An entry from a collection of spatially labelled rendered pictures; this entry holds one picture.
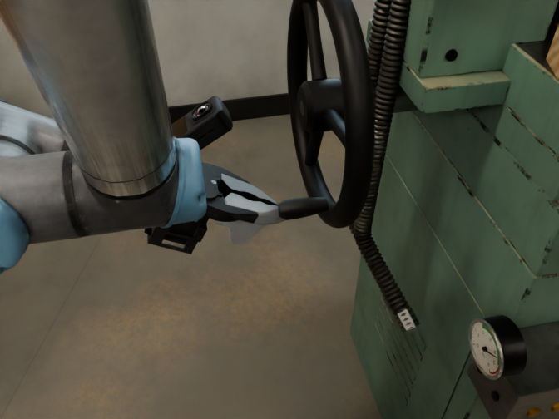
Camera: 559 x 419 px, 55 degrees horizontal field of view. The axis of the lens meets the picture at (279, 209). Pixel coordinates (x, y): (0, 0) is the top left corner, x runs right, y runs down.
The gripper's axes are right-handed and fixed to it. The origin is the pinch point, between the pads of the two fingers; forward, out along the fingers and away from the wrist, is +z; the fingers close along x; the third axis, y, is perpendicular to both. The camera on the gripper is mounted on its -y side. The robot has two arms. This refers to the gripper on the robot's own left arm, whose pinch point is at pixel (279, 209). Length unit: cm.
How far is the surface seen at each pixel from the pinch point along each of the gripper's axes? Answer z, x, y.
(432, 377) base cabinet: 37.8, 4.3, 19.0
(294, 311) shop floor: 43, -42, 54
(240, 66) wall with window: 29, -135, 29
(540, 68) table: 12.0, 7.0, -28.0
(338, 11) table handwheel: -6.4, 1.0, -23.2
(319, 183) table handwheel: 6.3, -5.9, -2.1
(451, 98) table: 8.2, 3.6, -21.2
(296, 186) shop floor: 52, -92, 46
